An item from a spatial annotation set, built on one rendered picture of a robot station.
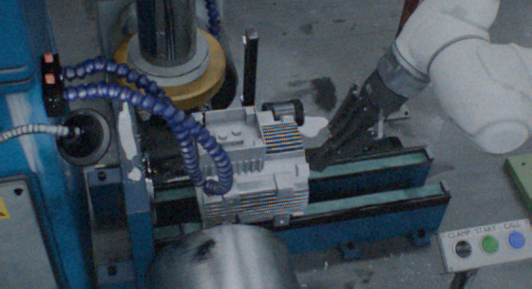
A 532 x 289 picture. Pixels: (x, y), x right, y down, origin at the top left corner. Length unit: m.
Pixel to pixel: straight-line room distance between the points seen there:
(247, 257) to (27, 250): 0.35
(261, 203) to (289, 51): 0.72
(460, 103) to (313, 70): 0.93
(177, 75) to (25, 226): 0.32
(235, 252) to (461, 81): 0.42
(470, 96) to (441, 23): 0.14
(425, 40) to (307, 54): 0.87
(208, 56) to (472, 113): 0.41
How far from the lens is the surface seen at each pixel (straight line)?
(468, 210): 1.74
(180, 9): 1.08
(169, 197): 1.53
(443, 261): 1.34
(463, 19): 1.16
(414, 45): 1.18
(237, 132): 1.34
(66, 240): 1.22
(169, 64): 1.14
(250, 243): 1.17
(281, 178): 1.36
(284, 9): 2.14
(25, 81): 0.95
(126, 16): 1.59
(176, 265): 1.17
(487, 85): 1.07
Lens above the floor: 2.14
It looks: 49 degrees down
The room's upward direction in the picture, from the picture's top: 4 degrees clockwise
